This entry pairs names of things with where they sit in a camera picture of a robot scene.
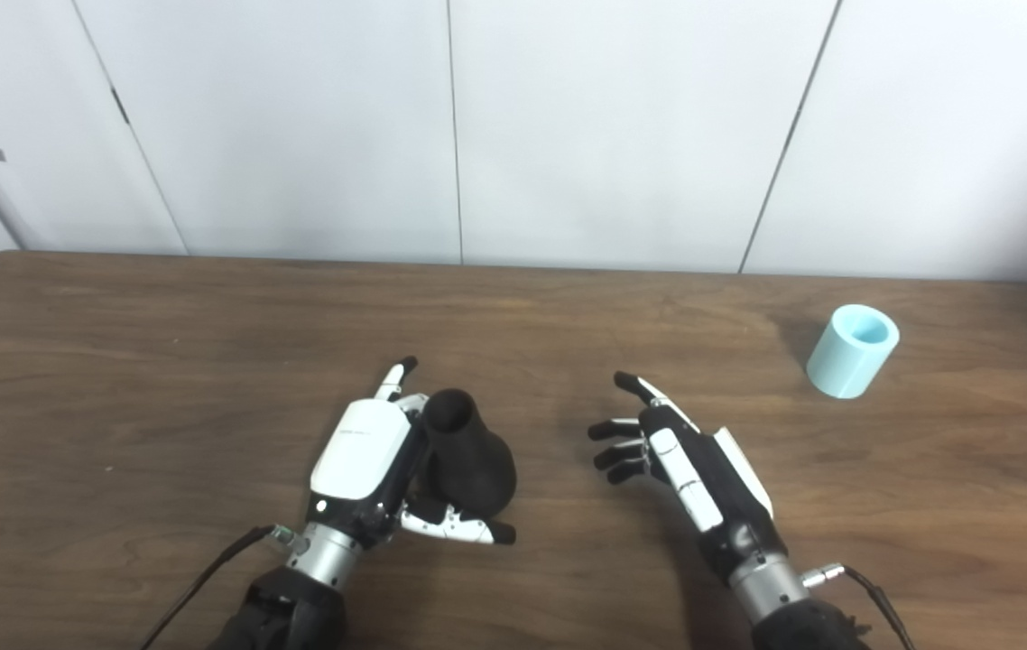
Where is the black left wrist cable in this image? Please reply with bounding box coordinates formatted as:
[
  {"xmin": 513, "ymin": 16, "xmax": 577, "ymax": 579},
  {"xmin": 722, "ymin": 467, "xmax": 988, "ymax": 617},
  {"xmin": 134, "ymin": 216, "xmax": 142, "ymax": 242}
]
[{"xmin": 139, "ymin": 524, "xmax": 309, "ymax": 650}]

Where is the white and black left hand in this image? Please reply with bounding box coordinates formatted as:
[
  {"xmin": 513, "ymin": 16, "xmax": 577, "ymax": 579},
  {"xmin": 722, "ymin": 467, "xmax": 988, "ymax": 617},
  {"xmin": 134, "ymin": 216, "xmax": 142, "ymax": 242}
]
[{"xmin": 308, "ymin": 356, "xmax": 517, "ymax": 547}]

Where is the black flared nozzle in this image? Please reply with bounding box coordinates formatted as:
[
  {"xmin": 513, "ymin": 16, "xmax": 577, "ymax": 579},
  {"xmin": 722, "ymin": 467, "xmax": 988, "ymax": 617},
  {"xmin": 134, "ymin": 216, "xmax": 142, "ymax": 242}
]
[{"xmin": 405, "ymin": 388, "xmax": 518, "ymax": 520}]

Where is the white and black right hand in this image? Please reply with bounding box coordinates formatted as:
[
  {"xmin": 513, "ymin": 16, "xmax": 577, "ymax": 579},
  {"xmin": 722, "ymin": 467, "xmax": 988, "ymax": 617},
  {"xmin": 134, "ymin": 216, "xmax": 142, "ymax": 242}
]
[{"xmin": 588, "ymin": 371, "xmax": 790, "ymax": 588}]

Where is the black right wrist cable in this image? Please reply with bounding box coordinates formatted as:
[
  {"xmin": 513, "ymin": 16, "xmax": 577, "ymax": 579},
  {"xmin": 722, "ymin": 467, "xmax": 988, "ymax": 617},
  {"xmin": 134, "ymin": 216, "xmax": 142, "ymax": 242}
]
[{"xmin": 800, "ymin": 562, "xmax": 919, "ymax": 650}]

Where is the light blue cylinder cup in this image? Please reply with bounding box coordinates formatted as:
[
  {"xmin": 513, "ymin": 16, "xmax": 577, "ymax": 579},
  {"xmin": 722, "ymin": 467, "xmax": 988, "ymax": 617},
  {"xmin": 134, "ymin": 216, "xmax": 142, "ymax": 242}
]
[{"xmin": 806, "ymin": 304, "xmax": 901, "ymax": 400}]

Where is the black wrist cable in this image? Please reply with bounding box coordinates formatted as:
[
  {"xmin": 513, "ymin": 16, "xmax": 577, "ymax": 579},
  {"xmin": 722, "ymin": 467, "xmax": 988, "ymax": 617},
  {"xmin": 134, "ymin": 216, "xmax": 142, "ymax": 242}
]
[
  {"xmin": 139, "ymin": 524, "xmax": 309, "ymax": 650},
  {"xmin": 800, "ymin": 562, "xmax": 919, "ymax": 650}
]

